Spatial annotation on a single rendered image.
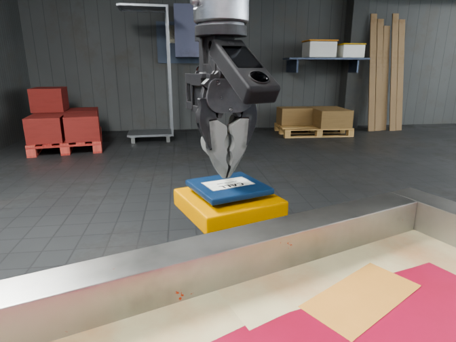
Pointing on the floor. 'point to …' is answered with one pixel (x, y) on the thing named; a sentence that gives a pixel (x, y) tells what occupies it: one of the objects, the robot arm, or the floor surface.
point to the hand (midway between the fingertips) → (228, 171)
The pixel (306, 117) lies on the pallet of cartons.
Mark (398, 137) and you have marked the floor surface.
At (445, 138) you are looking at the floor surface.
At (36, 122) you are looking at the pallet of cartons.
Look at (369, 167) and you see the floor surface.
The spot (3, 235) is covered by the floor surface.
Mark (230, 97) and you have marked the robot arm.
